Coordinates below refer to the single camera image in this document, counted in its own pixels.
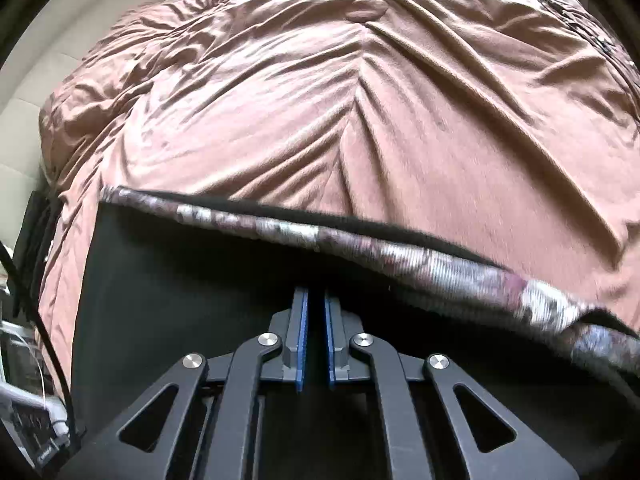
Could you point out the black pants with floral lining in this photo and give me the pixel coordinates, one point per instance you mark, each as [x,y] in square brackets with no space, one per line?
[175,270]

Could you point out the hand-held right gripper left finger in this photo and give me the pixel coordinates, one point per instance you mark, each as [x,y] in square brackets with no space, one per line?
[301,340]

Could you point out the brown duvet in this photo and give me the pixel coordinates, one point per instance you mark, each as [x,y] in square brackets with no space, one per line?
[350,85]

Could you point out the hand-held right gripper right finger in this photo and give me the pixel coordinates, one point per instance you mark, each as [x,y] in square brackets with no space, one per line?
[330,340]

